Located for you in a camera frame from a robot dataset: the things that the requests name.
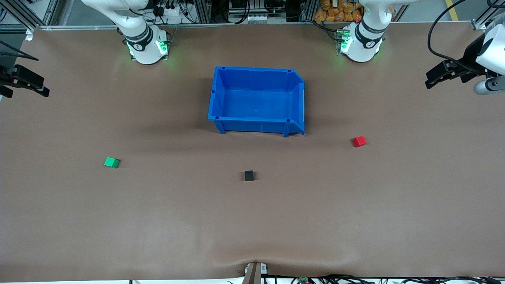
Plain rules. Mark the black cube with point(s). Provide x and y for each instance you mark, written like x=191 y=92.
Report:
x=249 y=175

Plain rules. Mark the green cube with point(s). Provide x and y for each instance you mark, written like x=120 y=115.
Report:
x=111 y=162

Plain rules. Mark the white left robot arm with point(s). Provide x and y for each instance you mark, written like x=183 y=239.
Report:
x=365 y=43

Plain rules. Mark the white power strip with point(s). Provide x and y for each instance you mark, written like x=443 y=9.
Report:
x=173 y=11

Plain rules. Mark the blue plastic storage bin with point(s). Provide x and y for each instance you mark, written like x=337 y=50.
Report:
x=256 y=102

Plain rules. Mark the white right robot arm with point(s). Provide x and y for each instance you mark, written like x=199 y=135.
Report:
x=138 y=35

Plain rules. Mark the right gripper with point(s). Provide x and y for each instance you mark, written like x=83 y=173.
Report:
x=7 y=73

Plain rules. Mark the red cube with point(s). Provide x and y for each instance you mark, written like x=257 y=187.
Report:
x=359 y=141

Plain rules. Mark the white terminal block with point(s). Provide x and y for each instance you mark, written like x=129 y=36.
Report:
x=257 y=19

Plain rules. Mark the orange snack bags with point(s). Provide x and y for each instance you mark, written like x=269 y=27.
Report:
x=335 y=12

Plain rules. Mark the silver table edge rail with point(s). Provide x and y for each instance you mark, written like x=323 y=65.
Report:
x=197 y=25

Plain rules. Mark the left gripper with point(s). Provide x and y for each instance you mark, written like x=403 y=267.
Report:
x=470 y=54

